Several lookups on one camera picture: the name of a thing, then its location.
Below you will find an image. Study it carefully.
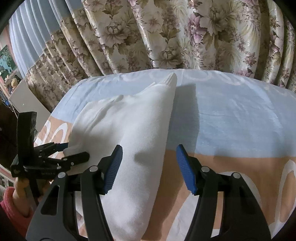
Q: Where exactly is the person's left hand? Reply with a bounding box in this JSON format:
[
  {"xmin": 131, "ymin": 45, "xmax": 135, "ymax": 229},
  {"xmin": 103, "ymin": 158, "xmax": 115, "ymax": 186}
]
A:
[{"xmin": 12, "ymin": 177, "xmax": 54, "ymax": 217}]

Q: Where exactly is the orange blue printed bedsheet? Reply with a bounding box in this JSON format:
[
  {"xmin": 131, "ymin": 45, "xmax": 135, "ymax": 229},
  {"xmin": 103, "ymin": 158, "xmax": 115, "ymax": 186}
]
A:
[{"xmin": 35, "ymin": 69, "xmax": 295, "ymax": 240}]

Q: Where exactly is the floral blue curtain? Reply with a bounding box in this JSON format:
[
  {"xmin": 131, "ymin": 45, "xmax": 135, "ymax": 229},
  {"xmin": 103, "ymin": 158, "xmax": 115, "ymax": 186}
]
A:
[{"xmin": 8, "ymin": 0, "xmax": 295, "ymax": 110}]

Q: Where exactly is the white knit sweater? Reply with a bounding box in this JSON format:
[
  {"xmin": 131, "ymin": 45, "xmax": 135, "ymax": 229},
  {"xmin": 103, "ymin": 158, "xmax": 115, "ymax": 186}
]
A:
[{"xmin": 64, "ymin": 73, "xmax": 177, "ymax": 240}]

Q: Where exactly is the red sleeve forearm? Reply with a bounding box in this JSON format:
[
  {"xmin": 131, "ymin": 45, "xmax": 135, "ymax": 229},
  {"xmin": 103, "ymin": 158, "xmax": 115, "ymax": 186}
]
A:
[{"xmin": 1, "ymin": 187, "xmax": 34, "ymax": 240}]

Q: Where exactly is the beige board panel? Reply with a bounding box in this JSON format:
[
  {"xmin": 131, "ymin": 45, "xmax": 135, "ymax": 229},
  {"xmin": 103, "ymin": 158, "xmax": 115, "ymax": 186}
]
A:
[{"xmin": 9, "ymin": 80, "xmax": 50, "ymax": 132}]

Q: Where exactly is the colourful wall picture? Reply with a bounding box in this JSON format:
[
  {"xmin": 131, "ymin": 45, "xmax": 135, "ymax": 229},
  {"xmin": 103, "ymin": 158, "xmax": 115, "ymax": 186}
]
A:
[{"xmin": 0, "ymin": 45, "xmax": 16, "ymax": 79}]

